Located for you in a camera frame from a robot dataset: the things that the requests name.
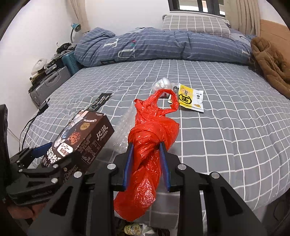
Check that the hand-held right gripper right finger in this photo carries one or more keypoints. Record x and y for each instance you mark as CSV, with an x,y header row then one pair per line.
x,y
164,168

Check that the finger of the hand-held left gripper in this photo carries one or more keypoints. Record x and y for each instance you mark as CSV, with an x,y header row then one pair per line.
x,y
39,151
45,172

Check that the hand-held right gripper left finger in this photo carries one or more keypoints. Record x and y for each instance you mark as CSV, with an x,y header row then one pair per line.
x,y
129,168

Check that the red plastic bag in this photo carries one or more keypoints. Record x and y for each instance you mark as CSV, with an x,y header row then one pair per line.
x,y
154,129

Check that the brown cookie box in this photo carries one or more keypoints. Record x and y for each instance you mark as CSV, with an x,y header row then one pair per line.
x,y
86,136

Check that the black printed packet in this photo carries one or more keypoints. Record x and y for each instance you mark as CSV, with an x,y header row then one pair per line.
x,y
103,99

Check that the yellow snack packet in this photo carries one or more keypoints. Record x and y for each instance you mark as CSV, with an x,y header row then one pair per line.
x,y
190,97

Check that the clear plastic wrapper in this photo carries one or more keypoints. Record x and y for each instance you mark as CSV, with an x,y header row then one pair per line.
x,y
163,84

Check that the person's left hand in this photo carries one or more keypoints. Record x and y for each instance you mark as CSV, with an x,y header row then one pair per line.
x,y
22,211

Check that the clear bubble wrap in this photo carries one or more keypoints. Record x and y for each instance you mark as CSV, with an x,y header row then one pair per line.
x,y
120,133

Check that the bed with grey checked sheet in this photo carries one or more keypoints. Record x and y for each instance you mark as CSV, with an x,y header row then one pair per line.
x,y
226,147

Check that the grey suitcase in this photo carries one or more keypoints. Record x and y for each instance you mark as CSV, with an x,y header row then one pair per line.
x,y
49,84

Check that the white plastic mask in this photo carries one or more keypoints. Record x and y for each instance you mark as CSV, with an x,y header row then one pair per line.
x,y
39,64

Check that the teal plastic crate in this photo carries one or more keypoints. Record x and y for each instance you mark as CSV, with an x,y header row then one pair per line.
x,y
71,62

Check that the dark clutter pile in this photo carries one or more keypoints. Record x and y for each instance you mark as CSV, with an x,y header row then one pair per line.
x,y
65,47

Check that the blue striped quilt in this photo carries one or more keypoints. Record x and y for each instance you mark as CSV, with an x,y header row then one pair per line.
x,y
158,45

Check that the blue desk lamp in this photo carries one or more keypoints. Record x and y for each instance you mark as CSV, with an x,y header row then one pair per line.
x,y
76,26

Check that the beige curtain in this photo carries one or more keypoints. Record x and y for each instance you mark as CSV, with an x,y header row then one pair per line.
x,y
244,15
79,13

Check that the grey checked pillow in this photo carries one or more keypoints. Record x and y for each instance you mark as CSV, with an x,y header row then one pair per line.
x,y
194,25

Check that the brown padded jacket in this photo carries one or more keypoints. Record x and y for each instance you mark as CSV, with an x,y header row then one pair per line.
x,y
271,63

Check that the dark framed window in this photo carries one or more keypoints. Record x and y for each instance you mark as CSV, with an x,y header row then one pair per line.
x,y
174,6

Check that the wooden headboard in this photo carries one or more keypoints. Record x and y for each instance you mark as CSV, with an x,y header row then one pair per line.
x,y
278,31

